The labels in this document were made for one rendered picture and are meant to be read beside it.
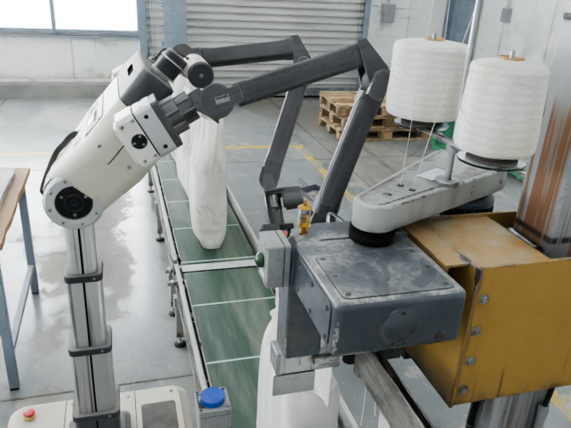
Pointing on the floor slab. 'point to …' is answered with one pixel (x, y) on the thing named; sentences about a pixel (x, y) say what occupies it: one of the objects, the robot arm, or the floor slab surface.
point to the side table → (16, 194)
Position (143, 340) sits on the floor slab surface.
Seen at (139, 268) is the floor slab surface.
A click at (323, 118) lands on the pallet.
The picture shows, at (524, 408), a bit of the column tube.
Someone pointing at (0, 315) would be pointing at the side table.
